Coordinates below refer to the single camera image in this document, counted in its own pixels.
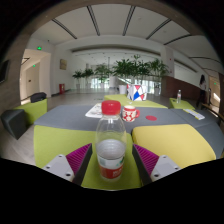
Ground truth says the black wall screen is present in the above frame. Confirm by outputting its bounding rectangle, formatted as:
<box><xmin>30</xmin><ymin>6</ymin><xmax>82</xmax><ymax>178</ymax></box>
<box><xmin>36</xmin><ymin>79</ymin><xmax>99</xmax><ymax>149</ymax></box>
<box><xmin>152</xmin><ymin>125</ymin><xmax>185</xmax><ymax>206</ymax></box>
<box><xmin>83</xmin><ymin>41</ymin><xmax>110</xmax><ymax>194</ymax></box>
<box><xmin>0</xmin><ymin>59</ymin><xmax>10</xmax><ymax>84</ymax></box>

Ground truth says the group of potted plants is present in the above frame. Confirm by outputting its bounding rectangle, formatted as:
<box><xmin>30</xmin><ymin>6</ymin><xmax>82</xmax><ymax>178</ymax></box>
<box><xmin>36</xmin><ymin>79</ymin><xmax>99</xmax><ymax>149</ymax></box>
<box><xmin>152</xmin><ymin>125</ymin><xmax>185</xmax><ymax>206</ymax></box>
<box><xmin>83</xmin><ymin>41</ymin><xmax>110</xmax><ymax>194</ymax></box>
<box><xmin>72</xmin><ymin>54</ymin><xmax>171</xmax><ymax>96</ymax></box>

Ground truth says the framed wall picture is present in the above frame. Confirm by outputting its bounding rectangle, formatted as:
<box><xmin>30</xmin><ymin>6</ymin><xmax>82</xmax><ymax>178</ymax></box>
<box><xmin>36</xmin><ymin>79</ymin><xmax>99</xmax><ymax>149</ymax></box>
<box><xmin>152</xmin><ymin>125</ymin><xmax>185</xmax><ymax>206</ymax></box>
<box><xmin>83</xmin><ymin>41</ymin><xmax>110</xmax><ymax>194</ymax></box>
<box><xmin>59</xmin><ymin>58</ymin><xmax>68</xmax><ymax>71</ymax></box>

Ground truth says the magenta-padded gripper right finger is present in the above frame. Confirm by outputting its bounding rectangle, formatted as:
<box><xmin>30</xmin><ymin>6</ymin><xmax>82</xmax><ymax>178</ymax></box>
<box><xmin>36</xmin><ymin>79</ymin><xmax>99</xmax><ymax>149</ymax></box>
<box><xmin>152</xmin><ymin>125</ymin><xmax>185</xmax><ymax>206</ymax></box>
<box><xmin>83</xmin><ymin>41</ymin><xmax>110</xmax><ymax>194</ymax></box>
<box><xmin>131</xmin><ymin>143</ymin><xmax>183</xmax><ymax>186</ymax></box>

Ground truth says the clear red-capped water bottle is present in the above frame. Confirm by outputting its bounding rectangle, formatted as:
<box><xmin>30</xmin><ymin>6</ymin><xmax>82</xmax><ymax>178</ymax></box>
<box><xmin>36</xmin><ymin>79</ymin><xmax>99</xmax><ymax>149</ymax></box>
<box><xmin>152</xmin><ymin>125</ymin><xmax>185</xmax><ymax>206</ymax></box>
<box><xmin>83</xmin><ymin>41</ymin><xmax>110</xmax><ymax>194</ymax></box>
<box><xmin>95</xmin><ymin>100</ymin><xmax>128</xmax><ymax>182</ymax></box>

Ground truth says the red and white mug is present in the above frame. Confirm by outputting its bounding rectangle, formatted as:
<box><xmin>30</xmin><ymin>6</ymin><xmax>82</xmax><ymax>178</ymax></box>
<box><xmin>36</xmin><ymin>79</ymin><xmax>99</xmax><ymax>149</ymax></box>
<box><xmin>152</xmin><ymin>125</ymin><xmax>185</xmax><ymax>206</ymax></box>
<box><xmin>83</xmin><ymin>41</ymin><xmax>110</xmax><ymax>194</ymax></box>
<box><xmin>121</xmin><ymin>105</ymin><xmax>141</xmax><ymax>123</ymax></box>

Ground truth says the yellow and white leaflet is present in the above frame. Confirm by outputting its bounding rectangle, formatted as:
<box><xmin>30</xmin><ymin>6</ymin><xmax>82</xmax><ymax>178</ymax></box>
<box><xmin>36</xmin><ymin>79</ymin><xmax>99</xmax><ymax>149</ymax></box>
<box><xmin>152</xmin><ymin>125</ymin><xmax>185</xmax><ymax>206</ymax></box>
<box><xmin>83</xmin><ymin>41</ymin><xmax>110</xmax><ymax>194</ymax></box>
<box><xmin>182</xmin><ymin>108</ymin><xmax>206</xmax><ymax>121</ymax></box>

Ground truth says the green upholstered seat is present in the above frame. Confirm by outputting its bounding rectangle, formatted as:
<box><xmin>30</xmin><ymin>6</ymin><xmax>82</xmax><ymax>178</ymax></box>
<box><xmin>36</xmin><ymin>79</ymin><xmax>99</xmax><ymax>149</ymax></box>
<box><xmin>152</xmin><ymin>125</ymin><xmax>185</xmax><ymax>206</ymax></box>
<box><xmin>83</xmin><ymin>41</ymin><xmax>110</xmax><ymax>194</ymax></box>
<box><xmin>13</xmin><ymin>98</ymin><xmax>48</xmax><ymax>126</ymax></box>

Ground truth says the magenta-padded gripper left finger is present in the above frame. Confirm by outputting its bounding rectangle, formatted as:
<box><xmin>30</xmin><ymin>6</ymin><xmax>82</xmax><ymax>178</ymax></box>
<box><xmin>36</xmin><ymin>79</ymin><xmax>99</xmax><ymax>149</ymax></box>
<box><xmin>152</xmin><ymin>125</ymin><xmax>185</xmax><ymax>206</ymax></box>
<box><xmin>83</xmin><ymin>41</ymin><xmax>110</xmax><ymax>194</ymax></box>
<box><xmin>42</xmin><ymin>143</ymin><xmax>94</xmax><ymax>186</ymax></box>

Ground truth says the small green table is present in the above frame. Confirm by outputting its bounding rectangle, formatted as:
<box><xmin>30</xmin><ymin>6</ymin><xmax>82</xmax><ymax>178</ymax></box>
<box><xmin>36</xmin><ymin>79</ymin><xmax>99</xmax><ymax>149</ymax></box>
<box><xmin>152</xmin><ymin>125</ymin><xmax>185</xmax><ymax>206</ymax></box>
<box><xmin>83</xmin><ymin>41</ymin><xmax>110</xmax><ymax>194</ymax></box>
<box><xmin>168</xmin><ymin>97</ymin><xmax>196</xmax><ymax>110</ymax></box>

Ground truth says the white red blue cube box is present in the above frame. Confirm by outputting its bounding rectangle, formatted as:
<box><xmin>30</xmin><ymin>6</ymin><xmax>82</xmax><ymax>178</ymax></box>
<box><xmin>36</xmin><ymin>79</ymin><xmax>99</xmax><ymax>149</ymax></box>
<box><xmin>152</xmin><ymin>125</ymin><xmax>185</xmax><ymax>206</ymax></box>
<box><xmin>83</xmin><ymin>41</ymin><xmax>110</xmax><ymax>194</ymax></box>
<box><xmin>126</xmin><ymin>83</ymin><xmax>148</xmax><ymax>102</ymax></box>

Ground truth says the long green table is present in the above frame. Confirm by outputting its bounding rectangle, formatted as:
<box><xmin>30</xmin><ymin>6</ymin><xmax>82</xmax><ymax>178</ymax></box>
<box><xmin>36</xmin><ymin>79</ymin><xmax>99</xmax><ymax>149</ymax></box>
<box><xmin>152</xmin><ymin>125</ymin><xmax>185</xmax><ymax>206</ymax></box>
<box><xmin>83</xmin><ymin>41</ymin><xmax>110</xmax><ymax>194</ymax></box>
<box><xmin>103</xmin><ymin>93</ymin><xmax>168</xmax><ymax>109</ymax></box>

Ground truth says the large black chair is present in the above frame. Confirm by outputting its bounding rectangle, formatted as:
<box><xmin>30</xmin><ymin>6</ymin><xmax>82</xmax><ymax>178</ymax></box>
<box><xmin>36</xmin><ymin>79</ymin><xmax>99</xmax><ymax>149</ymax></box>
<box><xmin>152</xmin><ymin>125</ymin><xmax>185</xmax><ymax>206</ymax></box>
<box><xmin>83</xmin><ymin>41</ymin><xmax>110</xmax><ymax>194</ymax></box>
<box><xmin>0</xmin><ymin>108</ymin><xmax>28</xmax><ymax>140</ymax></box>

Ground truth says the person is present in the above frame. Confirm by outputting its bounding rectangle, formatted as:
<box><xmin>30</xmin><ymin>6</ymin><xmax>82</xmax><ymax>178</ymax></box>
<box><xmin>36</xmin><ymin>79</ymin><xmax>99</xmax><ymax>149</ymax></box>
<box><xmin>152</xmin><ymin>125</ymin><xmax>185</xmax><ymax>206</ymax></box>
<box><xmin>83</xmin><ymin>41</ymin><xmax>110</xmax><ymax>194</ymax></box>
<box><xmin>196</xmin><ymin>74</ymin><xmax>208</xmax><ymax>108</ymax></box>

